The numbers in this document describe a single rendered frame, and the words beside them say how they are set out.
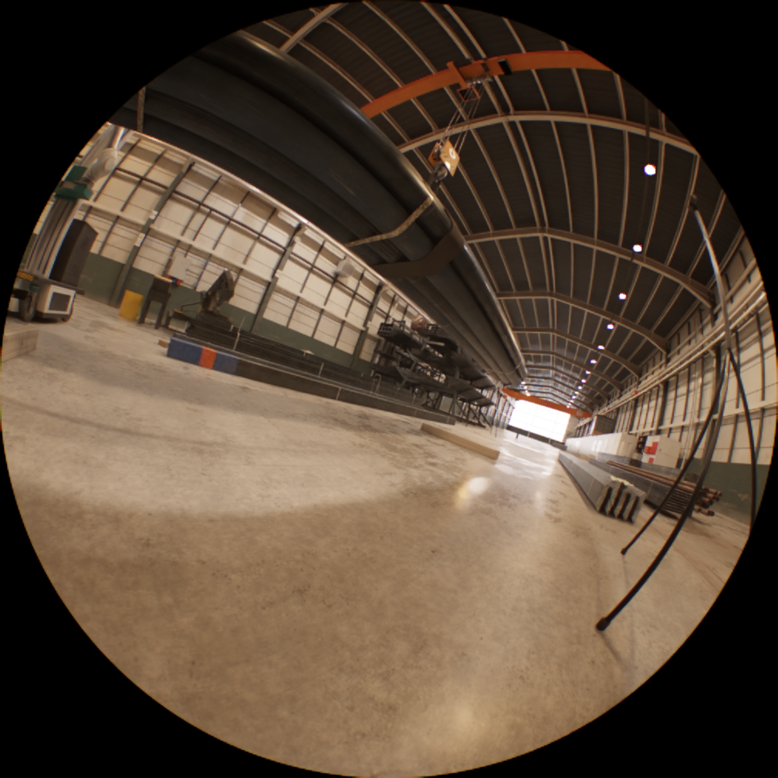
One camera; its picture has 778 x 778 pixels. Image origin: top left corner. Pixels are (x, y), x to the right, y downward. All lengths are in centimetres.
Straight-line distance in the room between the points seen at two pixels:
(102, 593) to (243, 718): 22
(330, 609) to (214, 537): 24
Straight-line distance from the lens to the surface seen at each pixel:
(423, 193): 121
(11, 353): 145
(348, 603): 46
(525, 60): 586
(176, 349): 250
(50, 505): 58
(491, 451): 275
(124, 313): 636
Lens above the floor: 35
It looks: level
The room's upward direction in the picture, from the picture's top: 19 degrees clockwise
